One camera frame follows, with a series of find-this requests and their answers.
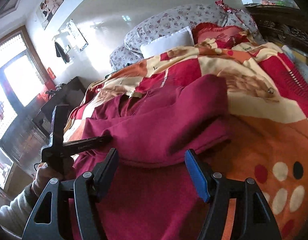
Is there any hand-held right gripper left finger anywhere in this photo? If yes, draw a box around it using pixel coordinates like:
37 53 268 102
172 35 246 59
21 148 119 240

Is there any eye chart poster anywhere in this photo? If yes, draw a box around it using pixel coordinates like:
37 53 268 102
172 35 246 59
66 19 89 52

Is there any floral quilt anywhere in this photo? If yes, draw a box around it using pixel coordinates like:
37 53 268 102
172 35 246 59
109 4 258 72

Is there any red heart cushion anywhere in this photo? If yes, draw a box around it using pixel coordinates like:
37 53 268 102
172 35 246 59
191 22 250 48

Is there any red box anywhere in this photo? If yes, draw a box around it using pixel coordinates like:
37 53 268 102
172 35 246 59
36 84 55 102

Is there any window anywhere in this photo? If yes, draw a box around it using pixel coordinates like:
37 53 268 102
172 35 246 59
0 25 48 191

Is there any carved dark wooden bed frame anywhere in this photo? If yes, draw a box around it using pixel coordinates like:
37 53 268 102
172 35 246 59
245 4 308 57

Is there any person's left forearm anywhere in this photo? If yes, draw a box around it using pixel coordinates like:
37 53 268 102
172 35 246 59
0 182 42 240

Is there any dark wooden desk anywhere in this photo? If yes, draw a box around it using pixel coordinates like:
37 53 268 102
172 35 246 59
8 76 87 167

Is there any red orange patterned blanket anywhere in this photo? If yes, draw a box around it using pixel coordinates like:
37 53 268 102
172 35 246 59
63 37 308 240

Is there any maroon garment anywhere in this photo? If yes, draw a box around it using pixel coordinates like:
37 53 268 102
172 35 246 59
69 74 233 240

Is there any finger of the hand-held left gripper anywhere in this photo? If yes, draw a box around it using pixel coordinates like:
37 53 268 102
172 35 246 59
53 105 64 147
62 135 112 156

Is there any person's left hand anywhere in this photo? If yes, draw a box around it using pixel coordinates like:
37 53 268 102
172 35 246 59
31 157 76 198

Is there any wall photo poster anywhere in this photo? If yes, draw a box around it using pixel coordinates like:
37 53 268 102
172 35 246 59
35 0 64 30

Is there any white pillow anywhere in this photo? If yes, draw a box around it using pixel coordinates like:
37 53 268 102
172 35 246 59
140 26 195 58

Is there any red ruffled pillow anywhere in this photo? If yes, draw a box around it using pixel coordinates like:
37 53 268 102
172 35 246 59
215 0 245 14

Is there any dark hanging cloth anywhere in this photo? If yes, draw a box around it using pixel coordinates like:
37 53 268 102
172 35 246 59
54 41 70 64

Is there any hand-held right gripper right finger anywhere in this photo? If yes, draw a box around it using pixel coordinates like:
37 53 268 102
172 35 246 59
184 149 282 240

